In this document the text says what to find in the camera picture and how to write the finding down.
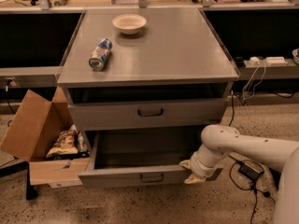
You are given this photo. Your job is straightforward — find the grey drawer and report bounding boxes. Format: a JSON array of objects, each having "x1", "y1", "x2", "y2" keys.
[
  {"x1": 78, "y1": 128, "x2": 224, "y2": 189},
  {"x1": 68, "y1": 98, "x2": 226, "y2": 131}
]

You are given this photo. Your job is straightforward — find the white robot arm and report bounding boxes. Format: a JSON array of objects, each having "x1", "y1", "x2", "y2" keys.
[{"x1": 179, "y1": 125, "x2": 299, "y2": 224}]

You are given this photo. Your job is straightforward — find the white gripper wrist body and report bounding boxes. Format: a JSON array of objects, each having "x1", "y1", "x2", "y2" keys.
[{"x1": 190, "y1": 153, "x2": 216, "y2": 179}]

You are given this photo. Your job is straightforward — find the chip snack bag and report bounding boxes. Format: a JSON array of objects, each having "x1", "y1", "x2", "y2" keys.
[{"x1": 46, "y1": 131, "x2": 78, "y2": 158}]

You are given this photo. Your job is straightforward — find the grey drawer cabinet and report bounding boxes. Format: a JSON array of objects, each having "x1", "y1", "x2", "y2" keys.
[{"x1": 57, "y1": 7, "x2": 240, "y2": 135}]

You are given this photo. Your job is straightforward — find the black power cable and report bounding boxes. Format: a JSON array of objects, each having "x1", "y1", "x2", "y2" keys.
[{"x1": 228, "y1": 91, "x2": 278, "y2": 224}]

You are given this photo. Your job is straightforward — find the grey top drawer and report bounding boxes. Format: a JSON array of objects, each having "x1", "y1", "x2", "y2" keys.
[{"x1": 68, "y1": 98, "x2": 226, "y2": 131}]

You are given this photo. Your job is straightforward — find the blue silver drink can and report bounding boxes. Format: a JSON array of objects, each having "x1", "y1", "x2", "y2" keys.
[{"x1": 89, "y1": 38, "x2": 112, "y2": 71}]

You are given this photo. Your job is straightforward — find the white bowl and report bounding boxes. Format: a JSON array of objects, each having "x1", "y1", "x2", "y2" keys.
[{"x1": 112, "y1": 14, "x2": 147, "y2": 35}]

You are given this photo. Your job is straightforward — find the white power strip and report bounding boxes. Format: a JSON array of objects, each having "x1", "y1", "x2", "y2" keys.
[{"x1": 248, "y1": 57, "x2": 288, "y2": 67}]

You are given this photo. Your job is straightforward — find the brown cardboard box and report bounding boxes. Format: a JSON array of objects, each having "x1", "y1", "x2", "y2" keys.
[{"x1": 1, "y1": 88, "x2": 90, "y2": 188}]

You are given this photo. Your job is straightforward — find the black stand leg left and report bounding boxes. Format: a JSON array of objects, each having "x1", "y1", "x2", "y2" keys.
[{"x1": 0, "y1": 156, "x2": 39, "y2": 202}]

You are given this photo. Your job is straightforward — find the black power adapter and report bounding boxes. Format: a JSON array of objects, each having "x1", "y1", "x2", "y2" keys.
[{"x1": 238, "y1": 163, "x2": 264, "y2": 181}]

